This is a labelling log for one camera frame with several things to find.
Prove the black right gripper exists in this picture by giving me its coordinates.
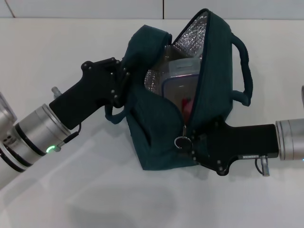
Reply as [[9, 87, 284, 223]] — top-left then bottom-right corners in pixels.
[[177, 115, 279, 177]]

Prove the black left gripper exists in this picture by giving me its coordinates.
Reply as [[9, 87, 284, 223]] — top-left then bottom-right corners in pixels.
[[48, 57, 132, 131]]

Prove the metal zipper pull ring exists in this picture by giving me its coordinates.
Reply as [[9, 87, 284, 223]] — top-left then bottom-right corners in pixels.
[[174, 125, 192, 151]]

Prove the pink peach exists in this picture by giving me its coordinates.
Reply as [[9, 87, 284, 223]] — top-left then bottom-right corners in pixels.
[[181, 97, 194, 116]]

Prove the clear plastic lunch box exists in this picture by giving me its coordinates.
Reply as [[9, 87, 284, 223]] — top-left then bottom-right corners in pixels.
[[162, 58, 201, 107]]

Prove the dark blue insulated lunch bag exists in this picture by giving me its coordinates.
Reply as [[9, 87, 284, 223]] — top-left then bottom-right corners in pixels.
[[105, 9, 252, 172]]

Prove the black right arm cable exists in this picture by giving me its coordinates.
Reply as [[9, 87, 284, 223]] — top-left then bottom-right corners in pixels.
[[255, 155, 271, 178]]

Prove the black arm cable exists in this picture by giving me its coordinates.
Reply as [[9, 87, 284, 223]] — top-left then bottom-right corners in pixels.
[[255, 155, 271, 178], [56, 122, 83, 152]]

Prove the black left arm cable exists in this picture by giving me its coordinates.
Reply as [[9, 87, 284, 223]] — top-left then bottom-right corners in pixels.
[[56, 122, 83, 152]]

